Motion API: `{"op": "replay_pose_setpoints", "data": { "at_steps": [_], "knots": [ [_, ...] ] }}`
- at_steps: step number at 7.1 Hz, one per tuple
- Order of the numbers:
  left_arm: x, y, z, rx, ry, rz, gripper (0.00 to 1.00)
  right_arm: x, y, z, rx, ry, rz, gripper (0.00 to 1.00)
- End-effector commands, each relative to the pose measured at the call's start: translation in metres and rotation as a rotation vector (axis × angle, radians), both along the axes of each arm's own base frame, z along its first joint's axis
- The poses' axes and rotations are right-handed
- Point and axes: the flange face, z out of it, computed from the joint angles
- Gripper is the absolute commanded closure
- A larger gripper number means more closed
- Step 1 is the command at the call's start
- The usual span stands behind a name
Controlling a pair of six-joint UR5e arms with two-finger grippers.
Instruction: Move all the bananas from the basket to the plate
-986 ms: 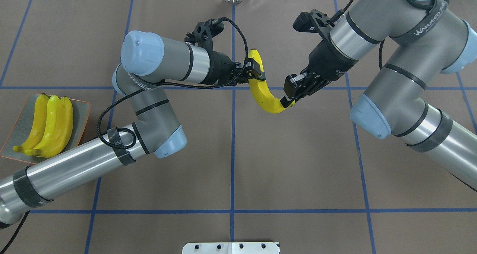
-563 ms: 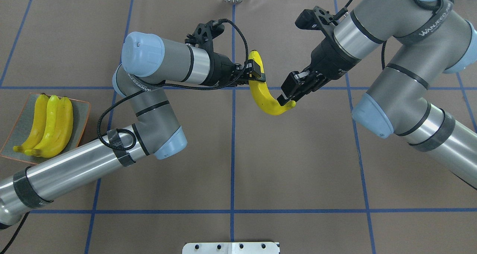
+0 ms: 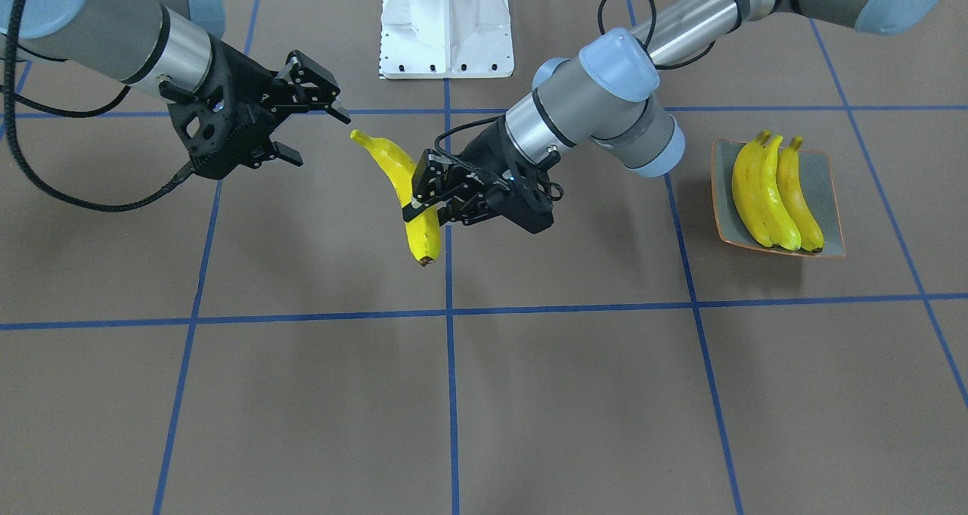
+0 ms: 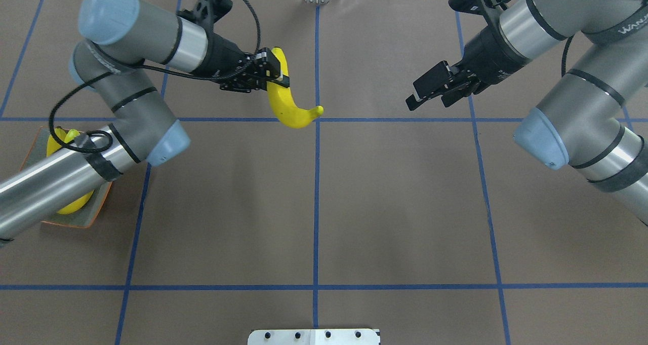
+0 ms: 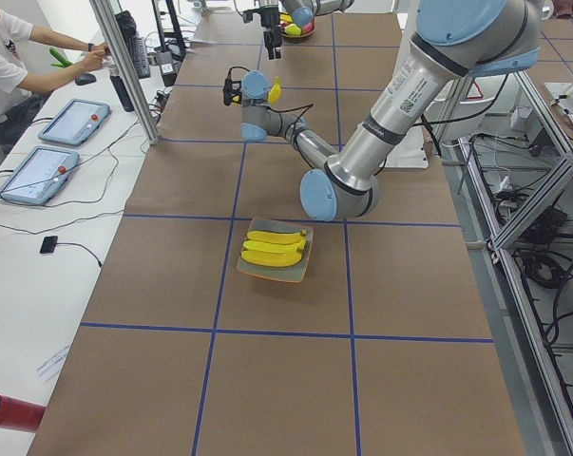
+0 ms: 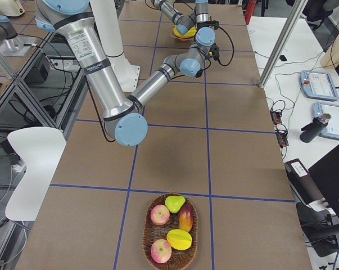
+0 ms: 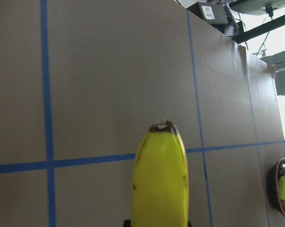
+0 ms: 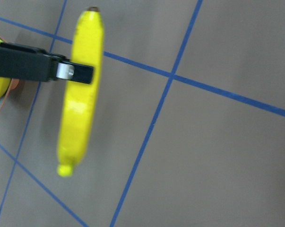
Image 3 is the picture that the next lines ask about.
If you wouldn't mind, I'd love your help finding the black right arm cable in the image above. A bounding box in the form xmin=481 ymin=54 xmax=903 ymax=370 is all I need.
xmin=0 ymin=0 xmax=197 ymax=213

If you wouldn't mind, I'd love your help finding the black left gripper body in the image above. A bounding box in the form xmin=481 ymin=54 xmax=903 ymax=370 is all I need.
xmin=450 ymin=118 xmax=563 ymax=234

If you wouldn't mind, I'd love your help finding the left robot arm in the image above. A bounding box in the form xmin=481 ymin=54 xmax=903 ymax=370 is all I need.
xmin=402 ymin=0 xmax=940 ymax=234

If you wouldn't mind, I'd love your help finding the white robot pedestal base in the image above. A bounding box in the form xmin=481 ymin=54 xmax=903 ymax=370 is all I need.
xmin=378 ymin=0 xmax=515 ymax=79

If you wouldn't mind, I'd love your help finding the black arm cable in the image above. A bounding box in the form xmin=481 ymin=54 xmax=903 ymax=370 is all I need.
xmin=0 ymin=0 xmax=197 ymax=213
xmin=597 ymin=0 xmax=719 ymax=71

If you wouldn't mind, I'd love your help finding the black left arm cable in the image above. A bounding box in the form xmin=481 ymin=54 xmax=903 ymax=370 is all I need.
xmin=597 ymin=0 xmax=719 ymax=71

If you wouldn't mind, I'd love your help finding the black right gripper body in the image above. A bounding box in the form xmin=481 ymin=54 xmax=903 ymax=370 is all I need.
xmin=159 ymin=37 xmax=290 ymax=180

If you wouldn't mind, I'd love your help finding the yellow-green banana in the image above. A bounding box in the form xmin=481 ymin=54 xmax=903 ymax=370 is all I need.
xmin=777 ymin=135 xmax=825 ymax=253

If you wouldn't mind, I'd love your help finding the grey square plate orange rim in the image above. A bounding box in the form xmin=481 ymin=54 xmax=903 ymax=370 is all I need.
xmin=711 ymin=138 xmax=846 ymax=259

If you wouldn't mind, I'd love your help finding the yellow banana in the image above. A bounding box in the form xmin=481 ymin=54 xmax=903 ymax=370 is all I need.
xmin=350 ymin=129 xmax=442 ymax=266
xmin=731 ymin=129 xmax=774 ymax=247
xmin=756 ymin=135 xmax=802 ymax=252

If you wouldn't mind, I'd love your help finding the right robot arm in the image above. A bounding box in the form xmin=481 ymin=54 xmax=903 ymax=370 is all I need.
xmin=15 ymin=0 xmax=350 ymax=180

